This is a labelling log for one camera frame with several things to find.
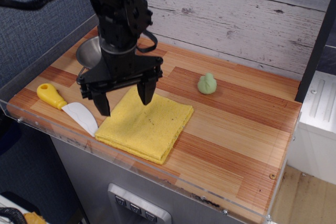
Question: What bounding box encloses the yellow handled white plastic knife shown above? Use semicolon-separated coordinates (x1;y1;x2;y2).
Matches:
36;83;98;137

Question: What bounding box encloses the black vertical post right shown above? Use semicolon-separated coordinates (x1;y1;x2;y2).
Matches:
295;0;336;103

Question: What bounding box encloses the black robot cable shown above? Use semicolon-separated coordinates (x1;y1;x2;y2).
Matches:
0;0;64;12

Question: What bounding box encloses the yellow napkin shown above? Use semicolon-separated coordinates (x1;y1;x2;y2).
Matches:
95;87;194;165

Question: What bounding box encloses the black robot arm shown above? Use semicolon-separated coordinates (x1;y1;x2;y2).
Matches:
77;0;163;116

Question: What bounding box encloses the white ridged cabinet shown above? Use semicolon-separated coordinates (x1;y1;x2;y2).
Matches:
287;71;335;184

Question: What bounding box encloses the yellow object bottom left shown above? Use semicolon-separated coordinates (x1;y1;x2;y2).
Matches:
24;212;47;224

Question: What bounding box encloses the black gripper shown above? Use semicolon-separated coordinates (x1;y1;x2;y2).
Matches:
77;40;163;116

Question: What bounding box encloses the silver dispenser panel with buttons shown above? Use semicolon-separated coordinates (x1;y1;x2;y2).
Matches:
108;183;172;223

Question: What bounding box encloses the stainless steel bowl with handles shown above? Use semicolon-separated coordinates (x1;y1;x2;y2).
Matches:
76;36;101;76

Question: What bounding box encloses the green toy vegetable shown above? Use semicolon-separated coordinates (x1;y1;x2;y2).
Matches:
197;73;217;94

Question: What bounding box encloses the clear acrylic table guard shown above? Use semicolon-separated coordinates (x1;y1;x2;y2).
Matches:
1;19;301;223

